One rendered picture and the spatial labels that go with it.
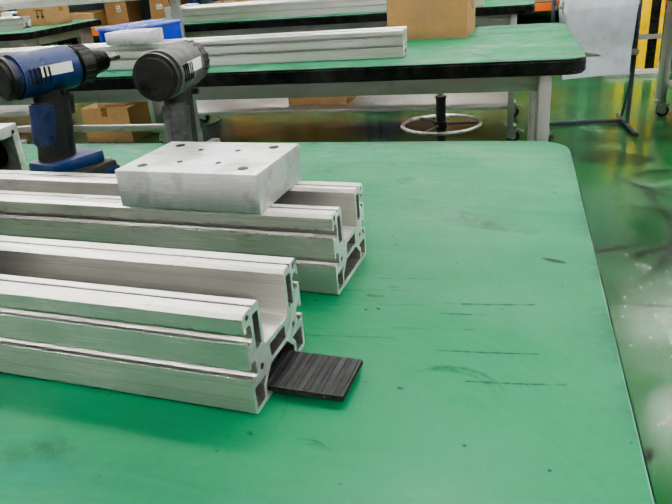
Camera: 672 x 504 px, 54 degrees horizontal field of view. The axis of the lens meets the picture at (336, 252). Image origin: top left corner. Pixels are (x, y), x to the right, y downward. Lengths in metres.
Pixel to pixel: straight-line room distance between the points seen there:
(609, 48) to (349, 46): 2.27
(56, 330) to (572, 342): 0.42
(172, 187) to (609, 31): 3.64
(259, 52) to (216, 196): 1.64
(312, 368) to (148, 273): 0.16
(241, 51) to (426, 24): 0.72
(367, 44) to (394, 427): 1.78
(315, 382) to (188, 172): 0.26
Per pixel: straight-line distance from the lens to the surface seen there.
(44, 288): 0.57
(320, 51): 2.20
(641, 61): 6.21
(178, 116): 0.87
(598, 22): 4.12
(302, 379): 0.52
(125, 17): 11.99
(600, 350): 0.58
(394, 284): 0.66
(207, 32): 4.32
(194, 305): 0.48
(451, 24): 2.57
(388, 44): 2.15
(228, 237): 0.67
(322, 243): 0.63
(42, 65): 1.00
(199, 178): 0.65
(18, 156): 1.22
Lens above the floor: 1.09
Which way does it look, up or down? 24 degrees down
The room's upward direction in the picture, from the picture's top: 5 degrees counter-clockwise
